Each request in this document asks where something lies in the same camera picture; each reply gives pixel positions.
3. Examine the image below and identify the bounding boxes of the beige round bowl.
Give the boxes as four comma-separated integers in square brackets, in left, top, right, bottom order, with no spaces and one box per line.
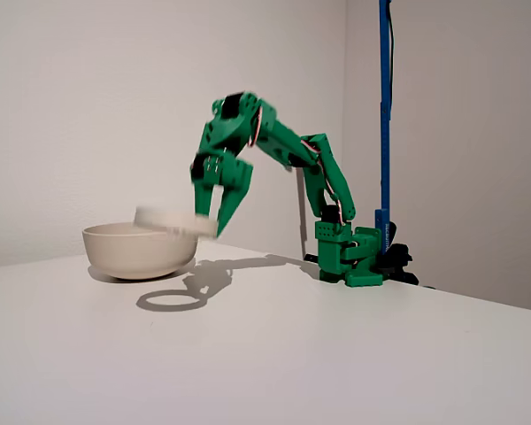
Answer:
[81,221,200,281]

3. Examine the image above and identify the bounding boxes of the black cable on pole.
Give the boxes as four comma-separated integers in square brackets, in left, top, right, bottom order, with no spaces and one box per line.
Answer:
[387,0,397,123]

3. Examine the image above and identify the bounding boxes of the blue vertical camera pole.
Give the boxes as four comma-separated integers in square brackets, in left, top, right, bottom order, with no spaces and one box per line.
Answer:
[374,0,395,256]

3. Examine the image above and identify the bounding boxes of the black table clamp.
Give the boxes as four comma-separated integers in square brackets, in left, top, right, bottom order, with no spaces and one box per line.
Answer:
[380,220,420,287]

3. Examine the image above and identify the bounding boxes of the cream masking tape roll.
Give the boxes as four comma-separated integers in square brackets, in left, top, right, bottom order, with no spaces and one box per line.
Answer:
[134,204,220,241]

